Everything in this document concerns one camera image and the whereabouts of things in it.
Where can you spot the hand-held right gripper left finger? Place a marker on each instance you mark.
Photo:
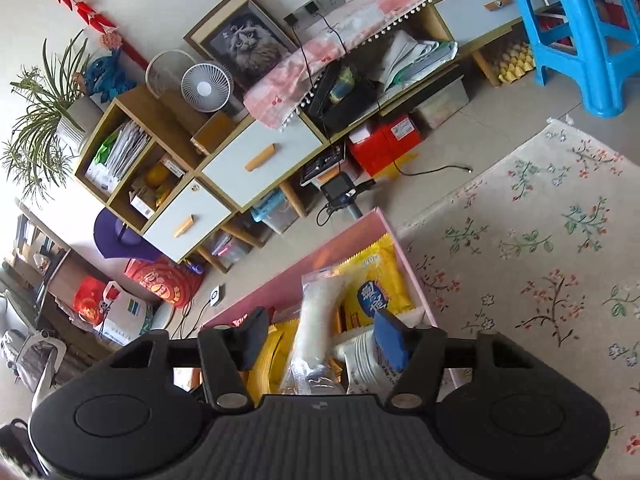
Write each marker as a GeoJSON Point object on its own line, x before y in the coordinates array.
{"type": "Point", "coordinates": [256, 335]}

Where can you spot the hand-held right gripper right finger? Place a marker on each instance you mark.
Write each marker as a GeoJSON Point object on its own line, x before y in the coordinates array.
{"type": "Point", "coordinates": [392, 340]}

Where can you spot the yellow potato chip packet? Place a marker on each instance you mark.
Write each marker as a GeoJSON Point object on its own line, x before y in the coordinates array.
{"type": "Point", "coordinates": [380, 280]}

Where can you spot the clear rice cracker packet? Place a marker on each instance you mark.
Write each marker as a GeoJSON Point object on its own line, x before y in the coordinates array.
{"type": "Point", "coordinates": [320, 320]}

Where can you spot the pink and white cardboard box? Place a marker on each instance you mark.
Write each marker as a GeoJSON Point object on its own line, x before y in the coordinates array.
{"type": "Point", "coordinates": [325, 247]}

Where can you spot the yellow snack packet blue label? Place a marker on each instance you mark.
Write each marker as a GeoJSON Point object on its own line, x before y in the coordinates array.
{"type": "Point", "coordinates": [275, 360]}

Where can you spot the silver white snack packet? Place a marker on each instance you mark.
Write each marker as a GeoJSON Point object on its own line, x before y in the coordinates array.
{"type": "Point", "coordinates": [365, 365]}

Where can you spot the white charger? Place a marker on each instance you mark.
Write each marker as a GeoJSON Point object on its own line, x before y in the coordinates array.
{"type": "Point", "coordinates": [215, 295]}

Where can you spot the clear storage bin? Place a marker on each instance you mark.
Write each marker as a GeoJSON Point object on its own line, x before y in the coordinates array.
{"type": "Point", "coordinates": [230, 252]}

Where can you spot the red printed gift bag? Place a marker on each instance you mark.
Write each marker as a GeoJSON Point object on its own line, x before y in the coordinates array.
{"type": "Point", "coordinates": [165, 282]}

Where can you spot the blue lid plastic container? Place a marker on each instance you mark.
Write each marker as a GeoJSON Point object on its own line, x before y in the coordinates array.
{"type": "Point", "coordinates": [272, 212]}

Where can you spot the white paper bag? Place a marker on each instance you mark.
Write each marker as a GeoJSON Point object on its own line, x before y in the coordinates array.
{"type": "Point", "coordinates": [125, 317]}

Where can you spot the black handheld gadget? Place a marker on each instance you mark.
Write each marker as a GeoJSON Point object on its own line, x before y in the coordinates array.
{"type": "Point", "coordinates": [340, 192]}

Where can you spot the purple hat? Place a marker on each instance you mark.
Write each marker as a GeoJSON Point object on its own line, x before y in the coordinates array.
{"type": "Point", "coordinates": [117, 237]}

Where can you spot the red shiny bag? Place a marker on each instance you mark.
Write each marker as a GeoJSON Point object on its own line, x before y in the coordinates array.
{"type": "Point", "coordinates": [90, 300]}

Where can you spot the small white box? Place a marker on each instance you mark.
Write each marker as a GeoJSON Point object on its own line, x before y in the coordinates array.
{"type": "Point", "coordinates": [142, 205]}

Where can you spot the yellow item in shelf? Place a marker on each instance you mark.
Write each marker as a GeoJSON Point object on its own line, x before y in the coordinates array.
{"type": "Point", "coordinates": [157, 177]}

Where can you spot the red cardboard box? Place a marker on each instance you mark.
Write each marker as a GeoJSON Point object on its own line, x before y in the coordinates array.
{"type": "Point", "coordinates": [385, 145]}

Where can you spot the brown cardboard box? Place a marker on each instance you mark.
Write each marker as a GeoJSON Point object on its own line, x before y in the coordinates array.
{"type": "Point", "coordinates": [212, 132]}

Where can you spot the brown wooden desk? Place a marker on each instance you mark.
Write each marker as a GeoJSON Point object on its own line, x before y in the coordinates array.
{"type": "Point", "coordinates": [55, 280]}

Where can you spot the white paper packets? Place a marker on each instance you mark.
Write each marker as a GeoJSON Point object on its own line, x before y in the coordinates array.
{"type": "Point", "coordinates": [120, 155]}

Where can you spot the grey office chair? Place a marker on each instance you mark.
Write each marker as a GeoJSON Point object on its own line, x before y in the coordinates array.
{"type": "Point", "coordinates": [30, 365]}

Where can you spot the wooden shelf cabinet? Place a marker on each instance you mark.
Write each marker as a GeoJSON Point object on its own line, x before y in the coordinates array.
{"type": "Point", "coordinates": [165, 120]}

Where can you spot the black device box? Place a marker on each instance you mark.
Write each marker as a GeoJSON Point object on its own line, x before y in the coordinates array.
{"type": "Point", "coordinates": [345, 110]}

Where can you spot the clear plastic bin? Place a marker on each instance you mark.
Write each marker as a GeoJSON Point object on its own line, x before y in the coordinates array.
{"type": "Point", "coordinates": [442, 105]}

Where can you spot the white desk fan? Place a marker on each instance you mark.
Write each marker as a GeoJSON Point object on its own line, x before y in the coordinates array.
{"type": "Point", "coordinates": [207, 87]}

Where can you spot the green yellow item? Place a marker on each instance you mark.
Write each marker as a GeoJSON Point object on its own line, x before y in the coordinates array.
{"type": "Point", "coordinates": [342, 84]}

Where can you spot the potted green plant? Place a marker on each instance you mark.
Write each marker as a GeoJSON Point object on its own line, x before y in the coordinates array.
{"type": "Point", "coordinates": [75, 120]}

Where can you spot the stack of papers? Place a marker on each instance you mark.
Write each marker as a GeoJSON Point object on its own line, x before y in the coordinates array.
{"type": "Point", "coordinates": [415, 57]}

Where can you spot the pink floral cloth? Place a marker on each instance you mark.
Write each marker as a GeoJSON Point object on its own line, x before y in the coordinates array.
{"type": "Point", "coordinates": [320, 55]}

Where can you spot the framed cat picture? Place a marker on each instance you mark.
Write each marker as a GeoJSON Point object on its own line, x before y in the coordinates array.
{"type": "Point", "coordinates": [245, 45]}

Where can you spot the blue plush toy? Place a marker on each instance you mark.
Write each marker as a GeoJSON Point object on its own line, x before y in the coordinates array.
{"type": "Point", "coordinates": [110, 75]}

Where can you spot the yellow egg tray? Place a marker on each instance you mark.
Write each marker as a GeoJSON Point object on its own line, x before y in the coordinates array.
{"type": "Point", "coordinates": [512, 62]}

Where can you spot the blue plastic stool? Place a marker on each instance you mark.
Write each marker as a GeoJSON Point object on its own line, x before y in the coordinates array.
{"type": "Point", "coordinates": [575, 35]}

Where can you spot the wall socket with plugs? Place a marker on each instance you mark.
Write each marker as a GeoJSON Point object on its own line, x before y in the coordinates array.
{"type": "Point", "coordinates": [305, 10]}

